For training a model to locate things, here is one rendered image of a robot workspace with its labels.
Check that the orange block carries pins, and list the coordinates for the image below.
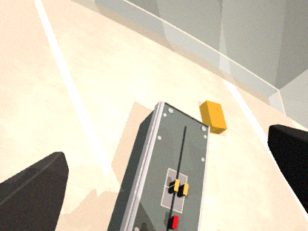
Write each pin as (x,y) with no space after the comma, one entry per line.
(212,116)

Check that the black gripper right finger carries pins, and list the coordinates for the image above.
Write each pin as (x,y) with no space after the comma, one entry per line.
(289,148)

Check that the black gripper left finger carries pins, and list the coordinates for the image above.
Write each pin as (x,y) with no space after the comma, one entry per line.
(31,199)

